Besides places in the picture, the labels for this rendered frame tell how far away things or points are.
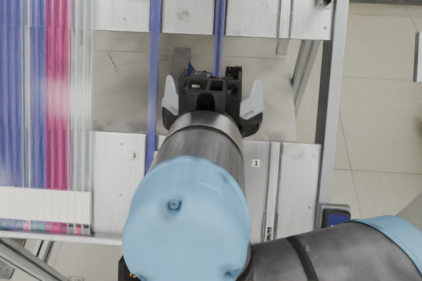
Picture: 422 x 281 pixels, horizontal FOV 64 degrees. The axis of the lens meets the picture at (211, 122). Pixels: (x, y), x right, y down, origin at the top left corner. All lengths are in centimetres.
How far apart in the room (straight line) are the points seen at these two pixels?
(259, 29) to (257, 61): 49
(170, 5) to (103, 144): 27
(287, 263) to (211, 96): 16
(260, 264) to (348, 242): 7
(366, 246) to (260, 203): 35
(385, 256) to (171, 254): 17
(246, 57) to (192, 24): 52
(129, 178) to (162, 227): 45
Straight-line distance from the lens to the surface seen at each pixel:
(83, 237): 68
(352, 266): 30
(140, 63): 109
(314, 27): 62
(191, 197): 19
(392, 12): 267
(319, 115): 64
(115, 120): 95
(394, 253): 31
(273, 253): 29
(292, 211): 64
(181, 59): 102
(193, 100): 32
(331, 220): 61
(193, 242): 19
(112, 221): 68
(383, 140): 183
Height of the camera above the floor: 134
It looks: 53 degrees down
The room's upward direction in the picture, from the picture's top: straight up
